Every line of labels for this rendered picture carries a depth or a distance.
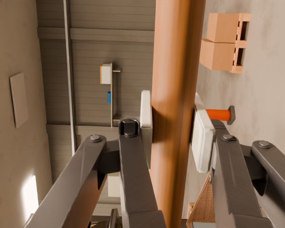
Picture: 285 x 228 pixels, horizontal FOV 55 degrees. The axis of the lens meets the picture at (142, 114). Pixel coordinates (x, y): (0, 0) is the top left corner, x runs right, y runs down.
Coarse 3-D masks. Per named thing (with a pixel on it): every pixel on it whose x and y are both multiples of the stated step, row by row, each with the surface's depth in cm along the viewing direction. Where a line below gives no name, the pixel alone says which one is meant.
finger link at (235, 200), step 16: (224, 144) 15; (224, 160) 13; (240, 160) 13; (224, 176) 12; (240, 176) 12; (224, 192) 11; (240, 192) 11; (224, 208) 11; (240, 208) 10; (256, 208) 10; (224, 224) 10; (240, 224) 9; (256, 224) 9
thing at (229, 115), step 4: (228, 108) 376; (232, 108) 369; (208, 112) 369; (212, 112) 369; (216, 112) 369; (220, 112) 369; (224, 112) 370; (228, 112) 370; (232, 112) 366; (212, 116) 369; (216, 116) 369; (220, 116) 369; (224, 116) 369; (228, 116) 368; (232, 116) 363; (220, 120) 374; (224, 120) 373; (228, 120) 374; (232, 120) 367; (228, 124) 379
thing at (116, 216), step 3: (114, 210) 208; (117, 210) 209; (114, 213) 206; (117, 213) 208; (114, 216) 202; (117, 216) 207; (114, 219) 199; (117, 219) 205; (114, 222) 197; (117, 222) 204; (111, 225) 195; (114, 225) 194; (117, 225) 203; (120, 225) 214
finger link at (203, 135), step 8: (200, 104) 19; (200, 112) 18; (200, 120) 17; (208, 120) 17; (192, 128) 19; (200, 128) 16; (208, 128) 16; (192, 136) 19; (200, 136) 16; (208, 136) 16; (192, 144) 19; (200, 144) 16; (208, 144) 16; (200, 152) 16; (208, 152) 16; (200, 160) 17; (208, 160) 16; (200, 168) 17; (208, 168) 17
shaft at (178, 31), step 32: (160, 0) 16; (192, 0) 15; (160, 32) 17; (192, 32) 16; (160, 64) 17; (192, 64) 17; (160, 96) 18; (192, 96) 18; (160, 128) 19; (160, 160) 20; (160, 192) 21
